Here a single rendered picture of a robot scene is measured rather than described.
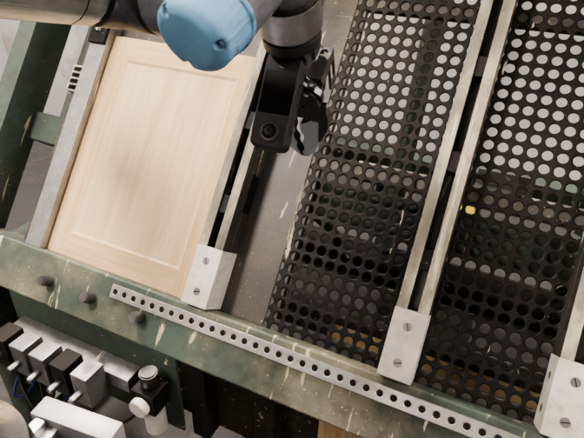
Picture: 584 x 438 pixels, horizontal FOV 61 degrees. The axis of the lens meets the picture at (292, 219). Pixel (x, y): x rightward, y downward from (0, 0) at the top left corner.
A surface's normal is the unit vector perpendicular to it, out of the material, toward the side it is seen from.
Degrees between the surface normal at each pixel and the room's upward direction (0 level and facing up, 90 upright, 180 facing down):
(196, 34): 117
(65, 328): 90
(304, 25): 109
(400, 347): 53
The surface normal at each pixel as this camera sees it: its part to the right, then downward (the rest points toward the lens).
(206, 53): -0.49, 0.77
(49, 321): -0.43, 0.46
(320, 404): -0.32, -0.15
